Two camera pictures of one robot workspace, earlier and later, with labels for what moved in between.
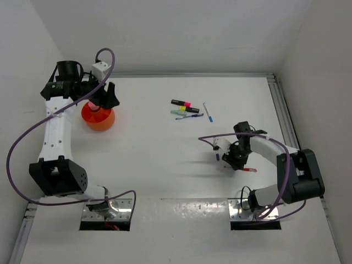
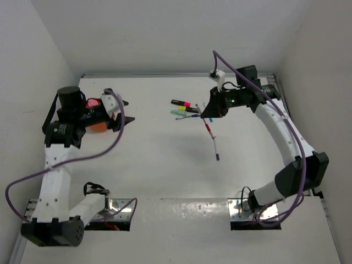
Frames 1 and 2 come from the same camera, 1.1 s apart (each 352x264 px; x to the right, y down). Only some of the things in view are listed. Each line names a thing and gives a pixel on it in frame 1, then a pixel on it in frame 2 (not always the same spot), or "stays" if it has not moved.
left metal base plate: (125, 208) stays
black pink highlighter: (181, 103) stays
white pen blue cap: (210, 117) stays
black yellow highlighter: (189, 109) stays
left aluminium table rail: (26, 226) stays
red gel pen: (244, 169) → (206, 125)
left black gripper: (106, 99) → (115, 124)
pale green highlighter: (179, 112) stays
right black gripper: (236, 164) → (215, 108)
